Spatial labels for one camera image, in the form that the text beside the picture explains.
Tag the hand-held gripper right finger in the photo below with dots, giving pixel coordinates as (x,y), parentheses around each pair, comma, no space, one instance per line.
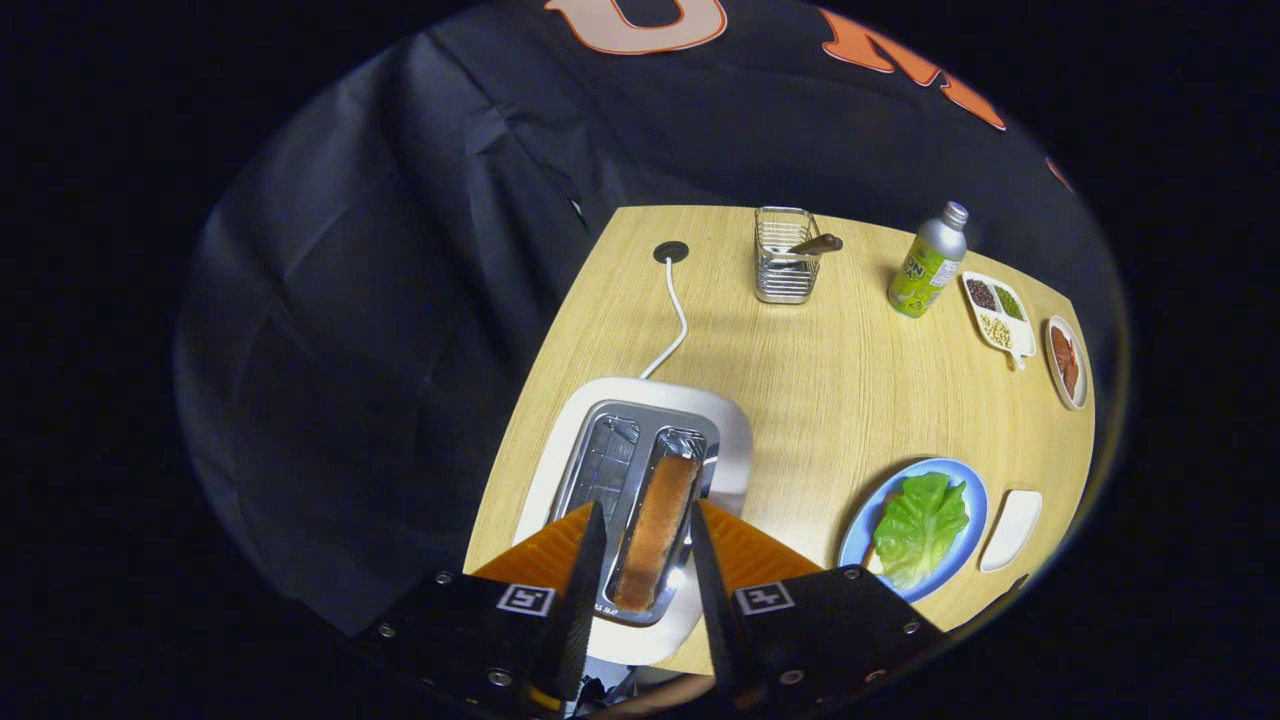
(830,630)

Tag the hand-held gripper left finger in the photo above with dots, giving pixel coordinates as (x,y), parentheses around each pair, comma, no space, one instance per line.
(470,630)

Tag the green lettuce leaf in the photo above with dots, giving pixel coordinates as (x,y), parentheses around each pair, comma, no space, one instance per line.
(920,530)

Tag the toasted bread slice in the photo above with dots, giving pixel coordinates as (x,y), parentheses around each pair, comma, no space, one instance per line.
(658,530)

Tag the blue round plate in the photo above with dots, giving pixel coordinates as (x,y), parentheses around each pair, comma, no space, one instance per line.
(975,500)

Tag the white square plate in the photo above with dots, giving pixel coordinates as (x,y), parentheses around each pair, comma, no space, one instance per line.
(1012,528)

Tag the white toaster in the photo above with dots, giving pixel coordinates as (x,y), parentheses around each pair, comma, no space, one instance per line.
(730,440)

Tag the white oval plate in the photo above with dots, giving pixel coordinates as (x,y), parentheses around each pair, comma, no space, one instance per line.
(1050,375)

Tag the pile of yellow soybeans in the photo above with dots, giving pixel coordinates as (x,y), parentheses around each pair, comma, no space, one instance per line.
(995,331)

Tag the brown meat piece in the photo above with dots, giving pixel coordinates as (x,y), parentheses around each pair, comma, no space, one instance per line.
(1071,378)
(1062,345)

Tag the white divided dish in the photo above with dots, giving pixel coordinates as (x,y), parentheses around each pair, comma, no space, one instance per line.
(1018,335)

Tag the pile of dark beans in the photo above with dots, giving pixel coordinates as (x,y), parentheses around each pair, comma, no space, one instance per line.
(981,294)

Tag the silver bottle with green label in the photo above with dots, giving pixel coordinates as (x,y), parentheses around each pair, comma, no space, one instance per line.
(925,270)

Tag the pile of green beans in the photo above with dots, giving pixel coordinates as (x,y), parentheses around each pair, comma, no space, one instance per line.
(1010,303)

